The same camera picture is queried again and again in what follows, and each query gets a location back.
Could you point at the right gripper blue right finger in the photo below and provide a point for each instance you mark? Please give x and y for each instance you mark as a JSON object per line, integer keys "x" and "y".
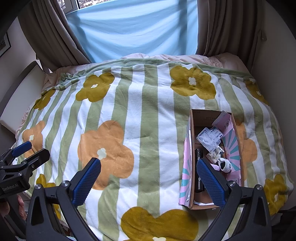
{"x": 254, "y": 222}

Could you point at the blue labelled floss pick box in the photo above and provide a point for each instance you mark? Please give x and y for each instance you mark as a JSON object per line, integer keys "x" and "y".
{"x": 215, "y": 134}

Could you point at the pink fluffy socks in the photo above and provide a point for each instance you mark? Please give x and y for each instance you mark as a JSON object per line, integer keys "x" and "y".
{"x": 215, "y": 167}

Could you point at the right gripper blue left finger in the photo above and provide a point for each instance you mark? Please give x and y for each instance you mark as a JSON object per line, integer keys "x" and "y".
{"x": 42, "y": 222}

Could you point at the clear floss pick case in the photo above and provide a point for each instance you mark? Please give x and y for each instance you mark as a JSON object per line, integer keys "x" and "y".
{"x": 205, "y": 140}

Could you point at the printed tissue pack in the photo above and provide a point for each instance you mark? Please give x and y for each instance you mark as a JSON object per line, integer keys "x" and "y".
{"x": 214, "y": 155}

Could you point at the framed wall picture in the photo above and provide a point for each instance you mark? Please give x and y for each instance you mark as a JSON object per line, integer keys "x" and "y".
{"x": 5, "y": 45}

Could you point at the brown curtain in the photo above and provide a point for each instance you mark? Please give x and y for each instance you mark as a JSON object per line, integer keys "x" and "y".
{"x": 233, "y": 27}
{"x": 47, "y": 30}

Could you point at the light blue sheet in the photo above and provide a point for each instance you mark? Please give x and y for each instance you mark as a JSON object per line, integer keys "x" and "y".
{"x": 113, "y": 29}

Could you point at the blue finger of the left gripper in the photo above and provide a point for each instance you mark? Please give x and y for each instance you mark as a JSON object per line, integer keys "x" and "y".
{"x": 13, "y": 153}
{"x": 27, "y": 166}

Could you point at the white panda sock roll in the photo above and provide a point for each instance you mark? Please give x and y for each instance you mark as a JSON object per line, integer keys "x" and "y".
{"x": 224, "y": 165}

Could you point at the cardboard box pink patterned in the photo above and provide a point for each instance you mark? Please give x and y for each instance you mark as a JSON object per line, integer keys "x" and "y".
{"x": 222, "y": 126}

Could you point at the left brown curtain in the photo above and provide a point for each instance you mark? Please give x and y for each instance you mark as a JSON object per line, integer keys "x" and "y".
{"x": 47, "y": 30}

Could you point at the window frame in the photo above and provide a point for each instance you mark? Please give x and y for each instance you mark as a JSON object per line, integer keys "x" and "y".
{"x": 69, "y": 6}

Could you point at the person's left hand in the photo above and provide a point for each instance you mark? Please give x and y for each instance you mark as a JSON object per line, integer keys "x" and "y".
{"x": 5, "y": 208}

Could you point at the floral striped blanket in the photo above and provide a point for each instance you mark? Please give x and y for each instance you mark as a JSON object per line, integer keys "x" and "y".
{"x": 132, "y": 114}

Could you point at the white headboard panel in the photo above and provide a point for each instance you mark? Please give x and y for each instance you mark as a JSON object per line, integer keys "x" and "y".
{"x": 24, "y": 91}

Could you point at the right brown curtain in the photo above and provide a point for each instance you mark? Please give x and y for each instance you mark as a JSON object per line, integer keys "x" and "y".
{"x": 233, "y": 27}

